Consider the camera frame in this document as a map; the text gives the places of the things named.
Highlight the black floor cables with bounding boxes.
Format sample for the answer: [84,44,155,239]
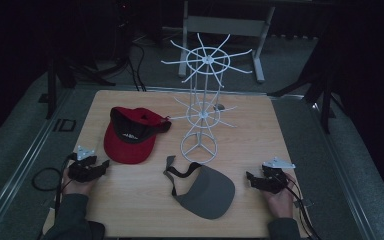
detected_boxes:
[126,39,148,92]

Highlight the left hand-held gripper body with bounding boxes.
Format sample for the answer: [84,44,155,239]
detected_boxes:
[67,145,98,183]

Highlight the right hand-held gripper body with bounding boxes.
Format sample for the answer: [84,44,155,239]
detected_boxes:
[259,157,296,195]

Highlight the coiled black cable loop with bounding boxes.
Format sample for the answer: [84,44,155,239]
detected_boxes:
[31,166,63,192]

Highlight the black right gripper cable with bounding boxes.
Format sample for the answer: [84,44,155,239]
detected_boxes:
[279,174,322,240]

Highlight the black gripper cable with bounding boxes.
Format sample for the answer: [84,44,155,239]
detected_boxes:
[279,174,322,240]
[54,152,78,219]

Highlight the black rectangular floor bracket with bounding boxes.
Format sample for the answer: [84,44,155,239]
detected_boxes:
[52,118,77,133]

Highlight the grey metal table frame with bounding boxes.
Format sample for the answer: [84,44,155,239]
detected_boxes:
[178,0,276,84]

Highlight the white wire hat rack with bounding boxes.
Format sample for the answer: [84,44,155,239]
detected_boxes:
[160,32,254,165]

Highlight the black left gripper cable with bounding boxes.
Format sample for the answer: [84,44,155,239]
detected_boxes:
[54,152,78,219]

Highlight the red and black cap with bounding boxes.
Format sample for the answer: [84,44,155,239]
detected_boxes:
[103,106,173,165]

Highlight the person's right hand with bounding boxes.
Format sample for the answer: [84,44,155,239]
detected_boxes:
[263,173,296,220]

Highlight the person's left hand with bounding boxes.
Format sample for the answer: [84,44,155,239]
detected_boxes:
[61,167,97,197]

